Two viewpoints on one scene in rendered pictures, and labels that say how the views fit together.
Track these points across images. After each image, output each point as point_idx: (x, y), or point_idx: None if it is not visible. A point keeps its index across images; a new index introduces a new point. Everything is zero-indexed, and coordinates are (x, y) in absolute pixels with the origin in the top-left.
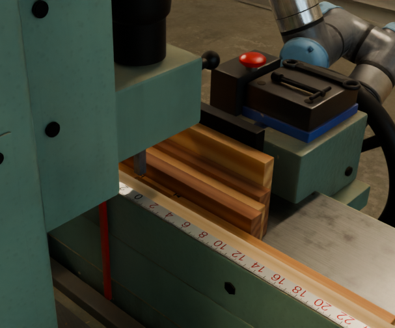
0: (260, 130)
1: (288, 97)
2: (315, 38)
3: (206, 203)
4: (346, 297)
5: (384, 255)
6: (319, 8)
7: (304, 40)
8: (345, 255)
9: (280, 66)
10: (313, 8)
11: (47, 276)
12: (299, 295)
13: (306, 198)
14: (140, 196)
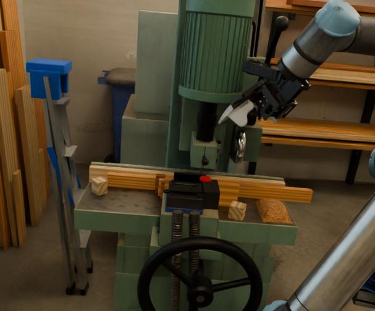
0: (174, 173)
1: (180, 181)
2: (279, 310)
3: None
4: (121, 174)
5: (122, 204)
6: (296, 305)
7: (281, 303)
8: (133, 200)
9: (204, 194)
10: (294, 295)
11: (167, 139)
12: (130, 165)
13: (160, 211)
14: (188, 170)
